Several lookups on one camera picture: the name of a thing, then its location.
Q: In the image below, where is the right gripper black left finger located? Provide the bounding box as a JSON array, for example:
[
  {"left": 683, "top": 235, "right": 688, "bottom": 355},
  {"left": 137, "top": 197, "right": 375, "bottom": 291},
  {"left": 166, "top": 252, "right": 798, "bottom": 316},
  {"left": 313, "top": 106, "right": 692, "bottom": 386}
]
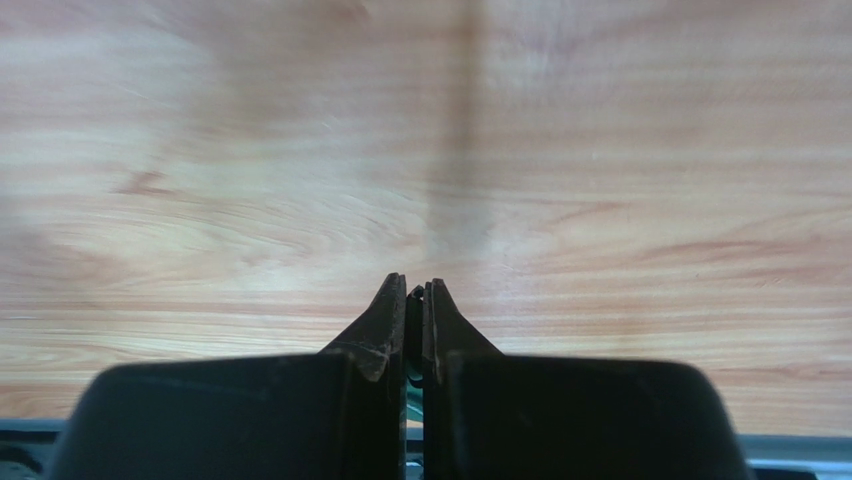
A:
[{"left": 46, "top": 273, "right": 406, "bottom": 479}]

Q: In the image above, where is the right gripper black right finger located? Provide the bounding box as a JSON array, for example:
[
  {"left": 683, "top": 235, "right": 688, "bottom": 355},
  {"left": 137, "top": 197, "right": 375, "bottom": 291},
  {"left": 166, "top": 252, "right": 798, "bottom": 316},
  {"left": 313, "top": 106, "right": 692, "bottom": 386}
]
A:
[{"left": 422, "top": 279, "right": 753, "bottom": 479}]

